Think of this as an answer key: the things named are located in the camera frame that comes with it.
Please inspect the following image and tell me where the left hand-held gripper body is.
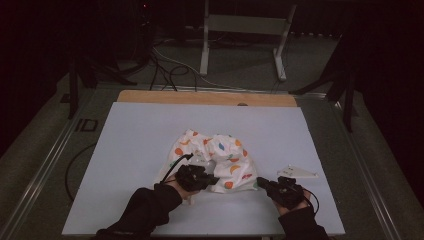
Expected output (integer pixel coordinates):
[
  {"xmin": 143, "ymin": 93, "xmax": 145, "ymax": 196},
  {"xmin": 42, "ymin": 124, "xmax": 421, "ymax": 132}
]
[{"xmin": 173, "ymin": 163, "xmax": 214, "ymax": 194}]

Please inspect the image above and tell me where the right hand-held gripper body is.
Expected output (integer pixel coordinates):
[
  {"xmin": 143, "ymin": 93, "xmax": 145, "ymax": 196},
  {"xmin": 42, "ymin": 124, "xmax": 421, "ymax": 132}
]
[{"xmin": 266, "ymin": 164, "xmax": 319, "ymax": 211}]

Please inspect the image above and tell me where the white cloth with colourful print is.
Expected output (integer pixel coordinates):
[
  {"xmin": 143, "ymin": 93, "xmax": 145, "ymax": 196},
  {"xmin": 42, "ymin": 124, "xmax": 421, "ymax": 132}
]
[{"xmin": 156, "ymin": 129, "xmax": 264, "ymax": 194}]

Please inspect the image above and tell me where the person's right hand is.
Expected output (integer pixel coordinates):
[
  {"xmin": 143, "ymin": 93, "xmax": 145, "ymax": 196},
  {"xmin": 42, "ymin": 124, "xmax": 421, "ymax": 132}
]
[{"xmin": 272, "ymin": 189, "xmax": 313, "ymax": 218}]

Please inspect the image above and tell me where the person's left hand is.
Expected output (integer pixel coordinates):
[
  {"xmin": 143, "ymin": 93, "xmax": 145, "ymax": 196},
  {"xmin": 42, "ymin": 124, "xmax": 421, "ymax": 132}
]
[{"xmin": 162, "ymin": 178, "xmax": 202, "ymax": 202}]

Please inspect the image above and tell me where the light blue table mat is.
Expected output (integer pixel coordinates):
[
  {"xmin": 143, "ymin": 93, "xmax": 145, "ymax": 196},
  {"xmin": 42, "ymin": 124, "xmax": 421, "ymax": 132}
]
[{"xmin": 61, "ymin": 101, "xmax": 346, "ymax": 237}]

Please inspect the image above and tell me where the wooden board table edge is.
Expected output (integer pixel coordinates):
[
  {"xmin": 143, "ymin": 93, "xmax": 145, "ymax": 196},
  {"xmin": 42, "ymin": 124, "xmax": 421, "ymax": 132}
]
[{"xmin": 116, "ymin": 89, "xmax": 298, "ymax": 108}]

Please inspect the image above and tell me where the black metal stand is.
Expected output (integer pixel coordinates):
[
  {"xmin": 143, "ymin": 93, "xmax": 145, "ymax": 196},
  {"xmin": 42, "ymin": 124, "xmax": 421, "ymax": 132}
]
[
  {"xmin": 289, "ymin": 63, "xmax": 356, "ymax": 134},
  {"xmin": 68, "ymin": 56, "xmax": 138, "ymax": 120}
]

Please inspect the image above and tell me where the white metal stand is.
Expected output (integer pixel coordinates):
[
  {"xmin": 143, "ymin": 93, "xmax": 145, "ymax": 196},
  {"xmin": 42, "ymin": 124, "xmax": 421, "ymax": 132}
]
[{"xmin": 199, "ymin": 0, "xmax": 298, "ymax": 82}]

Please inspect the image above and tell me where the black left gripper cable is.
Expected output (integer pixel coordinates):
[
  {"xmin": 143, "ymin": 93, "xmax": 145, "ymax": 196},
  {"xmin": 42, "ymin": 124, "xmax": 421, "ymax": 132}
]
[{"xmin": 159, "ymin": 152, "xmax": 195, "ymax": 185}]

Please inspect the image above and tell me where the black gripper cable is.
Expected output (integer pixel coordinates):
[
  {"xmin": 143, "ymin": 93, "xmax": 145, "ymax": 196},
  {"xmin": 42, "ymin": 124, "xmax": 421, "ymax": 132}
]
[
  {"xmin": 300, "ymin": 187, "xmax": 321, "ymax": 215},
  {"xmin": 159, "ymin": 152, "xmax": 195, "ymax": 185}
]

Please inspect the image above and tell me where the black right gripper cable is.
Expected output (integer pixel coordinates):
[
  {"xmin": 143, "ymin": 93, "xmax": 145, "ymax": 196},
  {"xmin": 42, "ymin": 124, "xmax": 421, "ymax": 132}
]
[{"xmin": 300, "ymin": 187, "xmax": 321, "ymax": 215}]

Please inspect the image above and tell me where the black floor cable bundle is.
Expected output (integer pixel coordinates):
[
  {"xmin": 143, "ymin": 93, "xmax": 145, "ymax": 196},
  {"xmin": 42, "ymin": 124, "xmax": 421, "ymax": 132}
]
[{"xmin": 148, "ymin": 49, "xmax": 201, "ymax": 93}]

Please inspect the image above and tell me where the white floor cable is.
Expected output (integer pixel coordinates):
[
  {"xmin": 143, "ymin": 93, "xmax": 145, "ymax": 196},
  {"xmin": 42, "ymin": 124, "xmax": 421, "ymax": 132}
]
[{"xmin": 152, "ymin": 46, "xmax": 249, "ymax": 92}]

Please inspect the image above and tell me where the black looped floor cable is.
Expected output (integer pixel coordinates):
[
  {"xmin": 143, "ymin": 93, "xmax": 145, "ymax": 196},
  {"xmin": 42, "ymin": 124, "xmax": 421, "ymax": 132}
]
[{"xmin": 64, "ymin": 142, "xmax": 98, "ymax": 203}]

